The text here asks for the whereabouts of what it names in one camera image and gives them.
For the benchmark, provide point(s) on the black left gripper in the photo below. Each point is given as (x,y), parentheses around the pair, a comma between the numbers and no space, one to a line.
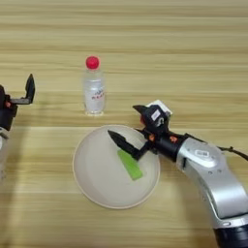
(8,114)

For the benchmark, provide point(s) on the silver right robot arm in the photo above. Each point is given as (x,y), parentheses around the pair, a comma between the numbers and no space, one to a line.
(219,180)

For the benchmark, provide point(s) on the clear bottle with red cap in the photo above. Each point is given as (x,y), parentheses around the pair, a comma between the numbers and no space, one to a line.
(94,93)

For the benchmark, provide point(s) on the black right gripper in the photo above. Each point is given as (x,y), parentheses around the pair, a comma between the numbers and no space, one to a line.
(164,143)

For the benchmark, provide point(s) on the green rectangular block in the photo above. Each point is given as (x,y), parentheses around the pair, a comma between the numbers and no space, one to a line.
(131,168)

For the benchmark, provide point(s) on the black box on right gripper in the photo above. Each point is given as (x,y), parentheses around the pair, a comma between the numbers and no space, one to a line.
(156,119)

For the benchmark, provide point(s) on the beige round plate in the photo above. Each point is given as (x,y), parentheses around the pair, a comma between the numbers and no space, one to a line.
(97,174)

